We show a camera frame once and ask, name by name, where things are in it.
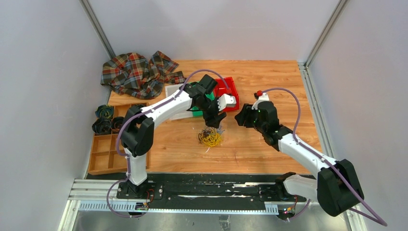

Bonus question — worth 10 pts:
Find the red plastic bin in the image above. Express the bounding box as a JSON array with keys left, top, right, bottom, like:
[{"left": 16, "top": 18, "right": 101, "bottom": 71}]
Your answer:
[{"left": 213, "top": 77, "right": 239, "bottom": 111}]

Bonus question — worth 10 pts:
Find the dark cable bundle in tray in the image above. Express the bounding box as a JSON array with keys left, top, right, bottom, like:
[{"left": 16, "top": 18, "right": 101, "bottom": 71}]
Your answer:
[{"left": 111, "top": 116, "right": 126, "bottom": 133}]

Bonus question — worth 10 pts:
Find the plaid cloth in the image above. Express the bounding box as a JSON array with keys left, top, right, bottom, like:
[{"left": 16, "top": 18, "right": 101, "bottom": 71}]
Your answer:
[{"left": 100, "top": 51, "right": 186, "bottom": 100}]

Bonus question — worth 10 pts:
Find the wooden divided tray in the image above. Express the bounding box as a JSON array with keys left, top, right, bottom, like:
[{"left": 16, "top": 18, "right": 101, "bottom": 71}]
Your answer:
[{"left": 88, "top": 104, "right": 134, "bottom": 175}]

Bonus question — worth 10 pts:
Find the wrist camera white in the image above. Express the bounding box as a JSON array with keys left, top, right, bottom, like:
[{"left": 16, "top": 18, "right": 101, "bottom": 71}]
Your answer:
[
  {"left": 217, "top": 94, "right": 238, "bottom": 112},
  {"left": 252, "top": 90, "right": 270, "bottom": 110}
]

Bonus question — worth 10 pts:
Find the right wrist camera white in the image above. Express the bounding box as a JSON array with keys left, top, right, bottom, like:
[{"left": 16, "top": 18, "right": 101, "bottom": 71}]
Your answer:
[{"left": 252, "top": 90, "right": 270, "bottom": 110}]

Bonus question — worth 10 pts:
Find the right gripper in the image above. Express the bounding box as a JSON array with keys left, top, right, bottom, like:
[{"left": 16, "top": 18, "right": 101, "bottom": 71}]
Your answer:
[{"left": 235, "top": 103, "right": 267, "bottom": 132}]

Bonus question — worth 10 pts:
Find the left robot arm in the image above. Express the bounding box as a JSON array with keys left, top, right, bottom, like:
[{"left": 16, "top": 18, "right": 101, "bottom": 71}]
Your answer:
[{"left": 116, "top": 75, "right": 237, "bottom": 199}]

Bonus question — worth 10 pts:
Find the aluminium front rail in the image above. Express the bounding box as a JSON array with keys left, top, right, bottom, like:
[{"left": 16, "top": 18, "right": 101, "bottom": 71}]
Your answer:
[{"left": 59, "top": 179, "right": 367, "bottom": 231}]

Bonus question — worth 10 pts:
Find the dark cable bundle lower left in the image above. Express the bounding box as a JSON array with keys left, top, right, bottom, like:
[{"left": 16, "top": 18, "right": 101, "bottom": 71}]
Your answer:
[{"left": 91, "top": 118, "right": 112, "bottom": 135}]

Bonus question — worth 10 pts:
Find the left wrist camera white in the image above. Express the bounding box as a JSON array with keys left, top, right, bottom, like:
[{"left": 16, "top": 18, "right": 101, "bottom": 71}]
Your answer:
[{"left": 217, "top": 94, "right": 238, "bottom": 112}]

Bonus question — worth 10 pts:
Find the white plastic bin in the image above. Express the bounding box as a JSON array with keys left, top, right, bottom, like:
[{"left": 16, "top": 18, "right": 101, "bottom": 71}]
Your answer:
[{"left": 165, "top": 84, "right": 193, "bottom": 120}]

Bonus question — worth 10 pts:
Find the cable pile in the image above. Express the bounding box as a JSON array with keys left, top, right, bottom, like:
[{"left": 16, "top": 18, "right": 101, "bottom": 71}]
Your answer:
[{"left": 197, "top": 125, "right": 226, "bottom": 149}]

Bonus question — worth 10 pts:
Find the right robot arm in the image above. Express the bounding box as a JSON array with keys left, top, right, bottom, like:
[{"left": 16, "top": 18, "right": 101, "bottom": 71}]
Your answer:
[{"left": 235, "top": 101, "right": 364, "bottom": 217}]

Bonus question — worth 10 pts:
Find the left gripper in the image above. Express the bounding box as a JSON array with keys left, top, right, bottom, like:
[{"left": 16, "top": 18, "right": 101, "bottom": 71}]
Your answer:
[{"left": 197, "top": 96, "right": 227, "bottom": 129}]

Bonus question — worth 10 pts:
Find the green plastic bin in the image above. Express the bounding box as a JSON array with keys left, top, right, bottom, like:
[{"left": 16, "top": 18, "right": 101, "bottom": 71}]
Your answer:
[{"left": 184, "top": 79, "right": 217, "bottom": 116}]

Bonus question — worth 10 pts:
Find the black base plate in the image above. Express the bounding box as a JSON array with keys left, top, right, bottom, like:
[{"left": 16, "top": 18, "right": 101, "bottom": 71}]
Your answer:
[{"left": 115, "top": 173, "right": 306, "bottom": 211}]

